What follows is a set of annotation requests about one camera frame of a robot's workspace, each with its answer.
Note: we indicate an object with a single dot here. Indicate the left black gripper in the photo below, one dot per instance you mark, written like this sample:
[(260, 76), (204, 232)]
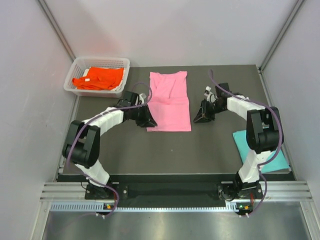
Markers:
[(147, 120)]

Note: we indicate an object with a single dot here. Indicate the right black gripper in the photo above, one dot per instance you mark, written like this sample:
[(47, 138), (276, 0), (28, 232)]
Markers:
[(201, 115)]

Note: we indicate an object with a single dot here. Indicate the pink t shirt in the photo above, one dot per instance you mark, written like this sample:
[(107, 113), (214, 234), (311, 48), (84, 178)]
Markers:
[(169, 104)]

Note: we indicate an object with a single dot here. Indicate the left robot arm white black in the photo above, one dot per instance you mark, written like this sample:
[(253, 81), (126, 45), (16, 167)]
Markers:
[(82, 142)]

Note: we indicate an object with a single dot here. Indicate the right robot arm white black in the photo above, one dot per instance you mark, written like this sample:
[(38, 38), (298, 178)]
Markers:
[(263, 136)]

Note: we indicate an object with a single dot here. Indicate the orange t shirt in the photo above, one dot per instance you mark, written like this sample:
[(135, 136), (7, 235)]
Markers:
[(100, 78)]

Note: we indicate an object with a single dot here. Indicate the white plastic laundry basket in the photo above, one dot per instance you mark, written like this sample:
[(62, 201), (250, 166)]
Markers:
[(80, 66)]

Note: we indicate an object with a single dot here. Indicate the slotted white cable duct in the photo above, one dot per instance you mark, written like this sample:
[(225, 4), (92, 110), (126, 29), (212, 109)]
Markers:
[(101, 207)]

